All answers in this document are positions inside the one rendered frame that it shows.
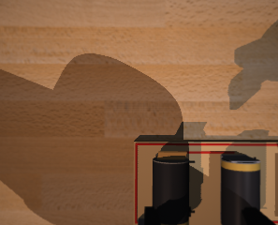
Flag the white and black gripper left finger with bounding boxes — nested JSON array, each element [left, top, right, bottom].
[[144, 206, 161, 225]]

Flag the black and orange battery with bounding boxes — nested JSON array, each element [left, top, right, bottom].
[[153, 157, 189, 225], [221, 157, 260, 225]]

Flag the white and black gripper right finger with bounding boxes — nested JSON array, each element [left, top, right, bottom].
[[241, 207, 276, 225]]

